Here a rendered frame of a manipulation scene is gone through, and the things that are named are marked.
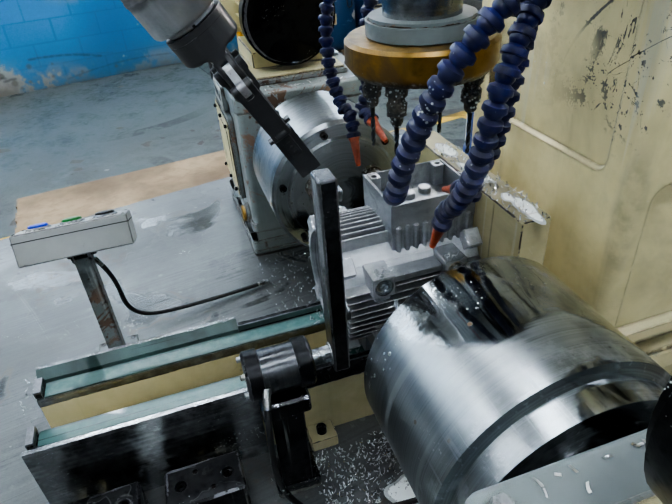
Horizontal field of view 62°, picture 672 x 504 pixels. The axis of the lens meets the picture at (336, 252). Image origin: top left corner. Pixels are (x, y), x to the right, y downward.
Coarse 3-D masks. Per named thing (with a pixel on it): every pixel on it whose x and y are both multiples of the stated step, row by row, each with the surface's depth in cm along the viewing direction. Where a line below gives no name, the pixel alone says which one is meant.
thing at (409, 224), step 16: (432, 160) 80; (368, 176) 77; (384, 176) 78; (416, 176) 80; (432, 176) 79; (448, 176) 78; (368, 192) 77; (416, 192) 76; (432, 192) 75; (384, 208) 72; (400, 208) 70; (416, 208) 71; (432, 208) 71; (384, 224) 73; (400, 224) 71; (416, 224) 72; (464, 224) 75; (400, 240) 72; (416, 240) 73
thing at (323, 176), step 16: (320, 176) 54; (320, 192) 53; (336, 192) 54; (320, 208) 54; (336, 208) 55; (320, 224) 56; (336, 224) 56; (320, 240) 58; (336, 240) 57; (320, 256) 60; (336, 256) 58; (320, 272) 62; (336, 272) 59; (336, 288) 60; (336, 304) 61; (336, 320) 63; (336, 336) 64; (336, 352) 65; (336, 368) 67
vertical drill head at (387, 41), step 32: (384, 0) 61; (416, 0) 58; (448, 0) 59; (352, 32) 66; (384, 32) 60; (416, 32) 58; (448, 32) 58; (352, 64) 62; (384, 64) 59; (416, 64) 57; (480, 64) 59; (480, 96) 65
